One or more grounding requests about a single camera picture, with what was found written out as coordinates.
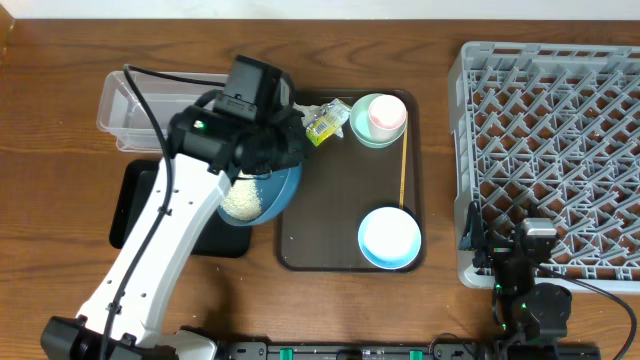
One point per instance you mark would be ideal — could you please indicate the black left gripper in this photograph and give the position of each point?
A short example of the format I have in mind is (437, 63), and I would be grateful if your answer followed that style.
(292, 148)

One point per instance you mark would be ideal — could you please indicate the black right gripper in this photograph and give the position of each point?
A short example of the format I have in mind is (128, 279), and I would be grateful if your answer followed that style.
(475, 238)

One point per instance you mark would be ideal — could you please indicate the dark blue bowl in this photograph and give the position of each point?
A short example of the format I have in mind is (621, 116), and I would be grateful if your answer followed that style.
(275, 192)

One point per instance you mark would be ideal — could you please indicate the white rice pile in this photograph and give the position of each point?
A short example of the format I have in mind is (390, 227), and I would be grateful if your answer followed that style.
(243, 202)

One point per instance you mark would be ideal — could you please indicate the pink cup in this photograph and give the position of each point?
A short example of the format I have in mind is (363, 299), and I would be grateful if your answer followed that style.
(387, 116)

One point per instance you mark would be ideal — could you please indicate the light blue bowl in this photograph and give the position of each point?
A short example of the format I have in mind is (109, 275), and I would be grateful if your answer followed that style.
(389, 238)

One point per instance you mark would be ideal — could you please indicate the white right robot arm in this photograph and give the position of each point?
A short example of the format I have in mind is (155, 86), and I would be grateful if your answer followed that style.
(533, 315)

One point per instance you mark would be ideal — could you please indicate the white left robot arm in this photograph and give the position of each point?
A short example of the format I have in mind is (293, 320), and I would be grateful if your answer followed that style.
(204, 151)

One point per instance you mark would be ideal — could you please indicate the black waste tray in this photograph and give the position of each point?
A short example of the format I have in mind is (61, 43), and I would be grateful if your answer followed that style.
(217, 239)

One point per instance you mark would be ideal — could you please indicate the grey dishwasher rack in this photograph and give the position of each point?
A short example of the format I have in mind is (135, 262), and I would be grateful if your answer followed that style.
(553, 127)

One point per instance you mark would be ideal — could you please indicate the yellow snack wrapper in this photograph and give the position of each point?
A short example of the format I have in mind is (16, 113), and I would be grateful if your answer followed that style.
(326, 120)

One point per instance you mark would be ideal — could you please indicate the brown serving tray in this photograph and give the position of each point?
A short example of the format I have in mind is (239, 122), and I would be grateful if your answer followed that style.
(341, 183)

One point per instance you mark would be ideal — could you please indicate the green bowl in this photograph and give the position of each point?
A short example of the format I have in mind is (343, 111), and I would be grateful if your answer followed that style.
(359, 122)

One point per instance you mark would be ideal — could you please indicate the wooden chopstick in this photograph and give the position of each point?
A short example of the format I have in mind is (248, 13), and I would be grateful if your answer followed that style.
(403, 166)

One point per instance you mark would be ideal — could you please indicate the clear plastic bin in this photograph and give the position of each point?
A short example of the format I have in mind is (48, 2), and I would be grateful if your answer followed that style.
(121, 114)

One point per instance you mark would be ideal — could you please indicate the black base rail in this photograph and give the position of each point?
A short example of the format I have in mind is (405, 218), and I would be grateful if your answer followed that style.
(440, 350)

